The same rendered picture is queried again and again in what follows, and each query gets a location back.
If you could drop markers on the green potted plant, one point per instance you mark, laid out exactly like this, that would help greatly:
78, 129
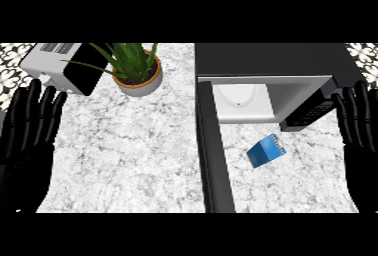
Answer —
134, 66

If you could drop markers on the silver toaster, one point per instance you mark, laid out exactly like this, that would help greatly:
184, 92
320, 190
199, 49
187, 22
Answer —
61, 66

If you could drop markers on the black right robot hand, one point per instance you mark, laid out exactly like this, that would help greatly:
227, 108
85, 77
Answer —
363, 160

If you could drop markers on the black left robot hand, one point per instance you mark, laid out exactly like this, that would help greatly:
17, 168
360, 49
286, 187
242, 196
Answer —
23, 156

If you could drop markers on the dark grey microwave door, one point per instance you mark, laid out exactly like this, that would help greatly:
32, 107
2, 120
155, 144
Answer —
215, 150

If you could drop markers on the dark grey microwave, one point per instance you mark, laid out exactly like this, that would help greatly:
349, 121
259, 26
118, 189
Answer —
276, 83

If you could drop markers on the blue milk carton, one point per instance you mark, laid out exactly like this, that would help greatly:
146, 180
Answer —
267, 150

